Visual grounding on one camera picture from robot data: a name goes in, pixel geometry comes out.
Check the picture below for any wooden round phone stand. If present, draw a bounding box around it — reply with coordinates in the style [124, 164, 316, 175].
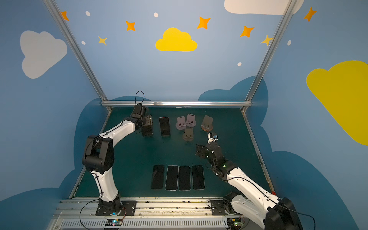
[201, 115, 213, 132]

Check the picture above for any purple phone back middle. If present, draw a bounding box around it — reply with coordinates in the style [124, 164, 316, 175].
[159, 117, 171, 137]

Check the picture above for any right aluminium frame post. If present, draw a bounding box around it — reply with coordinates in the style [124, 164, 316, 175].
[241, 0, 299, 115]

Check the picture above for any black phone far left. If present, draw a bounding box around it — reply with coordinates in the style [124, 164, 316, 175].
[141, 115, 153, 137]

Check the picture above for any grey round stand blue phone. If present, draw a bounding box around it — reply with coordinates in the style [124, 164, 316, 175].
[183, 127, 194, 142]

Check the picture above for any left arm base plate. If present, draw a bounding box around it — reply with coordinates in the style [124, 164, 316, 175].
[95, 200, 137, 217]

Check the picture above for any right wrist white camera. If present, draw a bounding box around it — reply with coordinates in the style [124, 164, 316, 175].
[208, 132, 218, 143]

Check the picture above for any left green circuit board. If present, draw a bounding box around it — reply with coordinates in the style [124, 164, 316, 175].
[105, 219, 123, 227]

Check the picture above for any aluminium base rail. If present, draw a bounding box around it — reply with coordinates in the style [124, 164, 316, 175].
[48, 197, 262, 230]

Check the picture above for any black phone wooden stand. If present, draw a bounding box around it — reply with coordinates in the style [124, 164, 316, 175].
[179, 166, 191, 191]

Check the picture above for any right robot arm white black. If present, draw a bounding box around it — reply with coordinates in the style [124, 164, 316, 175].
[195, 141, 303, 230]

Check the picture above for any grey phone stand emptied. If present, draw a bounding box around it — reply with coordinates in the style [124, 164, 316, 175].
[175, 116, 187, 130]

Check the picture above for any white phone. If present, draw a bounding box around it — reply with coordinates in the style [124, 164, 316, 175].
[165, 165, 179, 191]

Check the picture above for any green circuit board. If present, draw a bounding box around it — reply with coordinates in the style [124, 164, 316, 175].
[226, 218, 243, 230]
[105, 219, 123, 227]

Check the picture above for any dark phone grey stand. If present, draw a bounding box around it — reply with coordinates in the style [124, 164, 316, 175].
[151, 165, 165, 190]

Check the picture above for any left aluminium frame post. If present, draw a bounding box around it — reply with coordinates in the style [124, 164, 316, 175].
[43, 0, 113, 112]

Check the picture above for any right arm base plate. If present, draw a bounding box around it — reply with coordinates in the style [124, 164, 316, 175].
[208, 200, 240, 216]

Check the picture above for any aluminium frame post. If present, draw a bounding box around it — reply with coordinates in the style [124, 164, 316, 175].
[43, 0, 113, 112]
[241, 0, 299, 115]

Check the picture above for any right green circuit board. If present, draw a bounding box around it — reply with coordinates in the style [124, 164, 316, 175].
[226, 218, 243, 230]

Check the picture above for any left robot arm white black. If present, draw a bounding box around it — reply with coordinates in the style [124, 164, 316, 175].
[82, 103, 149, 216]

